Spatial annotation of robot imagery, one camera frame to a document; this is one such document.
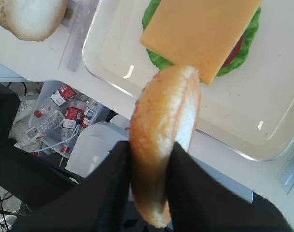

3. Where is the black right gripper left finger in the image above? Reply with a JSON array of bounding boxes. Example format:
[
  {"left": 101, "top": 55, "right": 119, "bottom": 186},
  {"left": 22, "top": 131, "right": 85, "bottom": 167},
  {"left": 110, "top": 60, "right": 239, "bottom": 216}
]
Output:
[{"left": 13, "top": 141, "right": 131, "bottom": 232}]

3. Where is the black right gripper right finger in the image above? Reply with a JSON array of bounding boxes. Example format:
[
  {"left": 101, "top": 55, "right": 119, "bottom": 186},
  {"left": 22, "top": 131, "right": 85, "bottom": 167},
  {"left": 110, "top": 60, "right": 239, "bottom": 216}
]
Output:
[{"left": 167, "top": 143, "right": 293, "bottom": 232}]

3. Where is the bun slice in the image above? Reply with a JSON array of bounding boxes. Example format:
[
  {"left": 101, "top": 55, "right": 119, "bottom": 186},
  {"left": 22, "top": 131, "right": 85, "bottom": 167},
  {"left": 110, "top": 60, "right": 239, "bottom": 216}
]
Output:
[
  {"left": 0, "top": 0, "right": 68, "bottom": 42},
  {"left": 130, "top": 65, "right": 201, "bottom": 228}
]

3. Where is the green lettuce leaf on tray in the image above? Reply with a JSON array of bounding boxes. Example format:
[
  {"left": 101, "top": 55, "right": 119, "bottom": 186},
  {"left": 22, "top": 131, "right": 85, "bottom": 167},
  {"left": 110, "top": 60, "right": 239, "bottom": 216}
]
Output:
[{"left": 142, "top": 0, "right": 261, "bottom": 76}]

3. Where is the red tomato slice on tray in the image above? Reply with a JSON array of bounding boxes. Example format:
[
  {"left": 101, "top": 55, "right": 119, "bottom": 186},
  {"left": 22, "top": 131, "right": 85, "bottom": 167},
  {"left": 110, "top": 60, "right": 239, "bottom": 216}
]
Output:
[{"left": 222, "top": 36, "right": 243, "bottom": 68}]

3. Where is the yellow cheese slice on tray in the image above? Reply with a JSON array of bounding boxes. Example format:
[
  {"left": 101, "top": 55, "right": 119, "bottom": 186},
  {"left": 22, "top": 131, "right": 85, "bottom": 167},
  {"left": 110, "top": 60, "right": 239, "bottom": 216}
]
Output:
[{"left": 140, "top": 0, "right": 261, "bottom": 84}]

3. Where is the clear bin of bottles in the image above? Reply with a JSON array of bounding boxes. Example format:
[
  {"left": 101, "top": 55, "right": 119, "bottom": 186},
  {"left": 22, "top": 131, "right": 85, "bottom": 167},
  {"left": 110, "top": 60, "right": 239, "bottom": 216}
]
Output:
[{"left": 17, "top": 81, "right": 109, "bottom": 158}]

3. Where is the cream plastic tray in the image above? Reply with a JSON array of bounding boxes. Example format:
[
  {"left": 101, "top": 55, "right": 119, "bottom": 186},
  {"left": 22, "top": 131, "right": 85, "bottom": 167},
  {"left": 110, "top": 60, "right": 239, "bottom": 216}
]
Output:
[{"left": 82, "top": 0, "right": 294, "bottom": 160}]

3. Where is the right clear acrylic rack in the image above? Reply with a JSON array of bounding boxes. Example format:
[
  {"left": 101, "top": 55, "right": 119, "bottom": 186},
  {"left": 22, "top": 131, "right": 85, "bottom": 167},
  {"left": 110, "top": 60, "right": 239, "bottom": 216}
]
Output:
[{"left": 59, "top": 0, "right": 99, "bottom": 72}]

